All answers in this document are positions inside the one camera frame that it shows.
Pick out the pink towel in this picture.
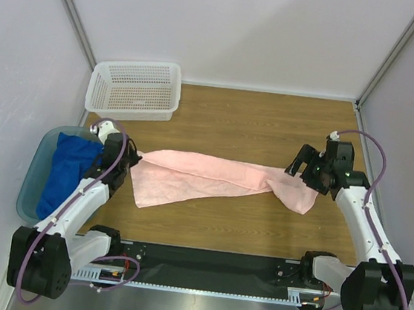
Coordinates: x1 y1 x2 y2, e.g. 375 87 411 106
131 149 318 215

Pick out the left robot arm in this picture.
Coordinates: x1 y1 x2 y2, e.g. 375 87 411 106
7 131 141 299

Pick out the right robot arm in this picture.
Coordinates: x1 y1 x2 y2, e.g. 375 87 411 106
285 139 414 310

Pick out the blue towel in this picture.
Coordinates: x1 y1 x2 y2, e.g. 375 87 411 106
36 132 103 220

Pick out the white perforated plastic basket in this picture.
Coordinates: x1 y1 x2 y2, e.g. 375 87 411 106
84 61 182 121

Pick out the blue translucent plastic tub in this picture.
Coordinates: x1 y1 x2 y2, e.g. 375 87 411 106
16 126 100 225

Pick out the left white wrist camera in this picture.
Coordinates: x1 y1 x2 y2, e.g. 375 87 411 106
89 120 120 145

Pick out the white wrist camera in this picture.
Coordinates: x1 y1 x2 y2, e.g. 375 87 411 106
89 120 120 145
327 131 340 141

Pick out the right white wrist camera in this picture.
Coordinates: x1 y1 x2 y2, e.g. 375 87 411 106
327 131 340 141

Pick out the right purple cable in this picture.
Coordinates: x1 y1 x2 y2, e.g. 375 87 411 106
301 126 414 310

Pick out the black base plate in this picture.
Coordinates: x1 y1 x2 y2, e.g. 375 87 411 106
103 237 345 306

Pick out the slotted aluminium rail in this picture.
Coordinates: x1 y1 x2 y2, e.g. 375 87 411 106
6 225 410 310

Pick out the left aluminium frame post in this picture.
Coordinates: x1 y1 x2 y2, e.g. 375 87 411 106
61 0 97 70

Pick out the aluminium frame post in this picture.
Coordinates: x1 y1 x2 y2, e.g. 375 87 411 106
61 0 97 70
356 16 414 108

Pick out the right aluminium frame post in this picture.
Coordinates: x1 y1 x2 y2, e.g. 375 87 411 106
356 16 414 108

